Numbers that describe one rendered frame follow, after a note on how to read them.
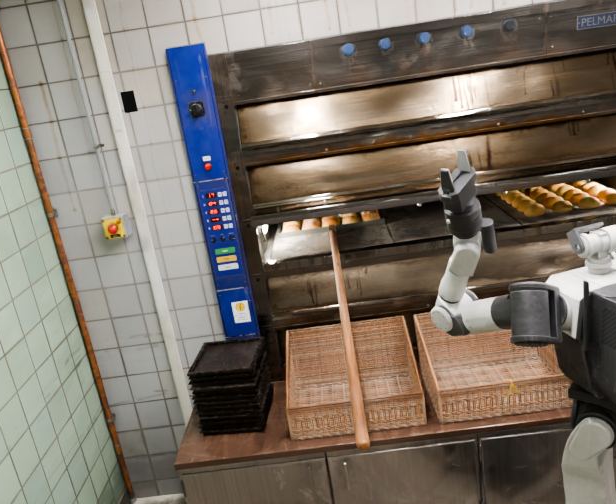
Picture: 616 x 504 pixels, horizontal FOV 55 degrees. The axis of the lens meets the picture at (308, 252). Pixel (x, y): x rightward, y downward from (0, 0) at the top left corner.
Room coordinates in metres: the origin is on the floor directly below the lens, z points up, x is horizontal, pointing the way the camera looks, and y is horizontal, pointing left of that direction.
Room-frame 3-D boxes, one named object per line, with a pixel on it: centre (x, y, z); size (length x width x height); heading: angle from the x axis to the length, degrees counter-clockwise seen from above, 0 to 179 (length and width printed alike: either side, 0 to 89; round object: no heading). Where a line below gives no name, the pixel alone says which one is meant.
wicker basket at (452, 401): (2.22, -0.70, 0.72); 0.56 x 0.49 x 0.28; 88
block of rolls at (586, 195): (2.90, -1.29, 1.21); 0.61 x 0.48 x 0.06; 177
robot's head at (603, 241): (1.39, -0.74, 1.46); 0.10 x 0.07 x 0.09; 103
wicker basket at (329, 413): (2.25, -0.10, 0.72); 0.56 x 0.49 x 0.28; 87
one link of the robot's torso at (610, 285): (1.33, -0.75, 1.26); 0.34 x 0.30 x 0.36; 103
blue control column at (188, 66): (3.47, 0.31, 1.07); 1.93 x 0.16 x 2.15; 177
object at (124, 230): (2.53, 0.81, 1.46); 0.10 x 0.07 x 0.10; 87
